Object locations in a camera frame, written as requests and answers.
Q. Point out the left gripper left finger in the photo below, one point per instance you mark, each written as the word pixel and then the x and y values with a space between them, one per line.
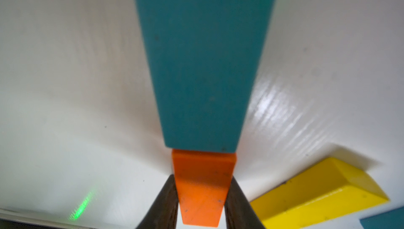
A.
pixel 163 212

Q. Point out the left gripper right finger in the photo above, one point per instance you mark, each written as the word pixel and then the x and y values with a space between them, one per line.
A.
pixel 238 211

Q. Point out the teal long block diagonal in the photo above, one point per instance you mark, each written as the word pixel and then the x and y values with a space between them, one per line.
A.
pixel 203 57

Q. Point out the orange rectangular block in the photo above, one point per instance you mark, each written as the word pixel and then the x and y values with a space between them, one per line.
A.
pixel 202 180

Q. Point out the yellow rectangular block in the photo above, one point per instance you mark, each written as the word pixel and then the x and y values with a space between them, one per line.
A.
pixel 328 190

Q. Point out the teal long block upright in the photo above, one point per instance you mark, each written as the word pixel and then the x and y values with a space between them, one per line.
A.
pixel 393 219

